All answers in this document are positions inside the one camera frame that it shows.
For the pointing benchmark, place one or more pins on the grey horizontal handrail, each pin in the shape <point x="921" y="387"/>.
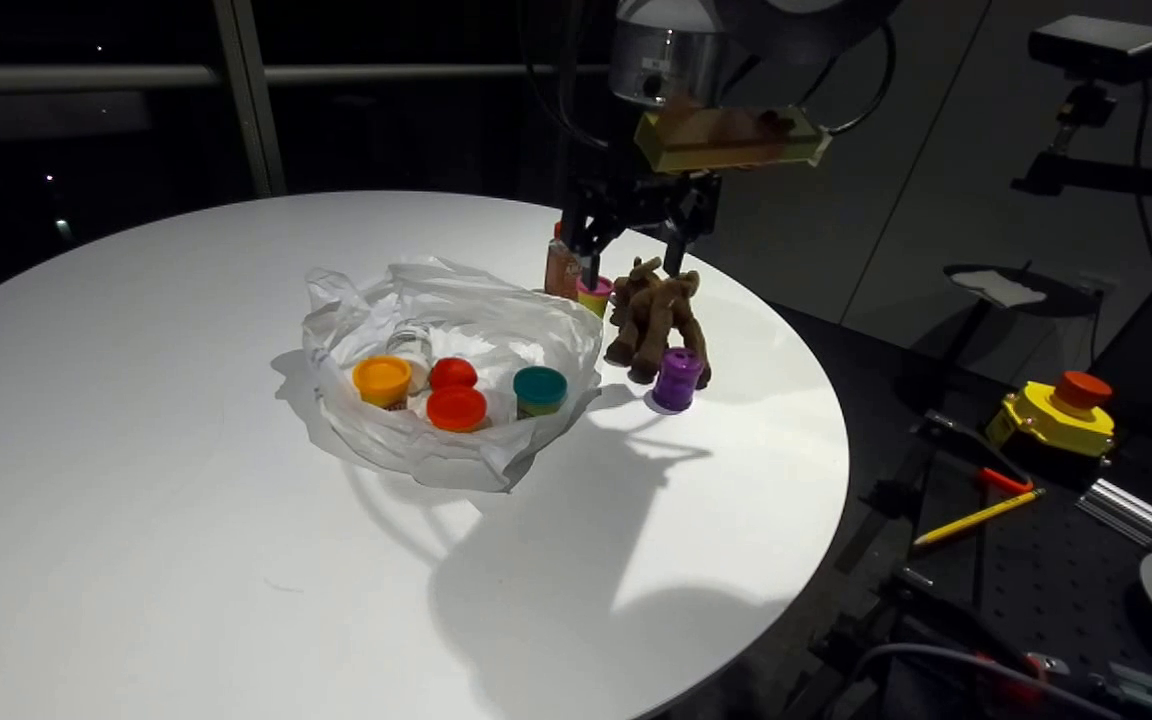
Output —
<point x="70" y="77"/>

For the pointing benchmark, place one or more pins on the light grey window post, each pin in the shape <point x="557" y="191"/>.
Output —
<point x="249" y="93"/>

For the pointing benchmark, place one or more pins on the yellowish wrist camera box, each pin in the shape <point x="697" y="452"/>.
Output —
<point x="728" y="136"/>

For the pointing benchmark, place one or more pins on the grey flat stand head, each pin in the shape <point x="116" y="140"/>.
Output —
<point x="1002" y="284"/>

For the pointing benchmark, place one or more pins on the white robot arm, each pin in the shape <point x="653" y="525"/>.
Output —
<point x="660" y="53"/>

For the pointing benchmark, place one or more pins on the purple lid dough tub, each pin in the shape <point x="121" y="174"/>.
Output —
<point x="677" y="381"/>

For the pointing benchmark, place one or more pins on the yellow emergency stop button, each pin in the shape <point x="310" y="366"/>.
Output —
<point x="1048" y="419"/>

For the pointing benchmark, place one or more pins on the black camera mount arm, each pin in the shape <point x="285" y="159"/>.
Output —
<point x="1108" y="174"/>

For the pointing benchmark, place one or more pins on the teal lid dough tub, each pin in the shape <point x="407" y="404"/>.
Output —
<point x="540" y="388"/>

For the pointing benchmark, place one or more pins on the silver aluminium rail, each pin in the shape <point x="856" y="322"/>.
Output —
<point x="1139" y="505"/>

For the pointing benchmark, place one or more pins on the clear white plastic bag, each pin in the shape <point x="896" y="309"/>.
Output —
<point x="402" y="452"/>

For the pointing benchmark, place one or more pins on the black external camera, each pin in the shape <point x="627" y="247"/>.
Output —
<point x="1104" y="47"/>

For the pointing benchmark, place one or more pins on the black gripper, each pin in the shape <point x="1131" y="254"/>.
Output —
<point x="643" y="200"/>

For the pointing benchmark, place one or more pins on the brown plush moose toy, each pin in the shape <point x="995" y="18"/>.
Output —
<point x="657" y="314"/>

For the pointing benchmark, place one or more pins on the yellow pencil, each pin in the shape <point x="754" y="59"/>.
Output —
<point x="979" y="521"/>

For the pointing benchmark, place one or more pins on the red lid dough tub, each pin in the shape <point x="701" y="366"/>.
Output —
<point x="452" y="375"/>

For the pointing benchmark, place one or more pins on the red cap spice bottle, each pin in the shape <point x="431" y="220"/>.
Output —
<point x="560" y="275"/>

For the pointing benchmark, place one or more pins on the orange toy fruit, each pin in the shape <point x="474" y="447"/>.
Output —
<point x="385" y="378"/>

